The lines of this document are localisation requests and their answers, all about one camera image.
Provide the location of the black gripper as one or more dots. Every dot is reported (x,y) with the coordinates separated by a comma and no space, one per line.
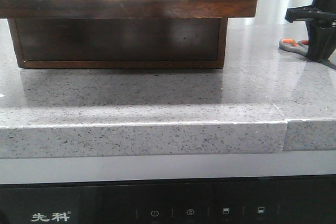
(321,30)

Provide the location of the grey orange scissors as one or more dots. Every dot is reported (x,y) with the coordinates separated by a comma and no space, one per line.
(301,47)

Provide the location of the dark wooden drawer cabinet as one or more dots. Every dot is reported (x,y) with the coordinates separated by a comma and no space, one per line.
(49,64)

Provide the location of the black appliance control panel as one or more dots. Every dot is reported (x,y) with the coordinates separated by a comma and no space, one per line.
(284,199)

